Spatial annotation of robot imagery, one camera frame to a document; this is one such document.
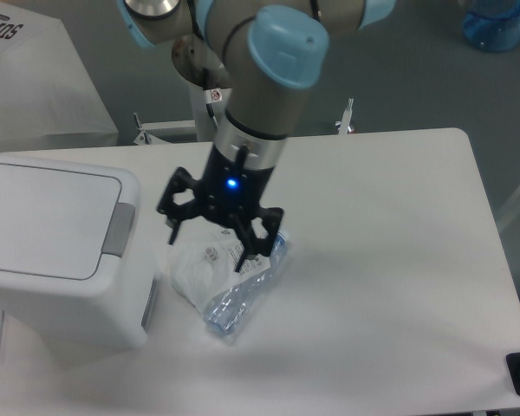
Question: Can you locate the blue translucent water jug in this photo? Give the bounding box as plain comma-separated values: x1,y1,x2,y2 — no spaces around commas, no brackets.
459,1,520,53

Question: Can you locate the black cable on pedestal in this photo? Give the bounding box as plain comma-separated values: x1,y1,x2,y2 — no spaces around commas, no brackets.
200,68,225,131

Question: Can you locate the clear bag with white contents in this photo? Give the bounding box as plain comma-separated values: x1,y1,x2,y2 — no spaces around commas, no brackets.
169,226,273,346

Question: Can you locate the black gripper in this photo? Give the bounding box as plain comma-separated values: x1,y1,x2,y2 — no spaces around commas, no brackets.
156,142,285,273

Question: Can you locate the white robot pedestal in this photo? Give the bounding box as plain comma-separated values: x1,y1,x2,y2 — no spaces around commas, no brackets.
132,34,235,146

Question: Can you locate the crushed clear plastic bottle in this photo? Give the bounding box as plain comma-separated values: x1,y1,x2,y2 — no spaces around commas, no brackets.
203,230,289,337

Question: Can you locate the white push-button trash can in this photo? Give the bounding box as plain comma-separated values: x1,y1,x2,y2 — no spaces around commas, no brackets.
0,153,161,348

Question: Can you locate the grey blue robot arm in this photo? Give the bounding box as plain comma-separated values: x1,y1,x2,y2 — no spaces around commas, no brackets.
118,1,394,260

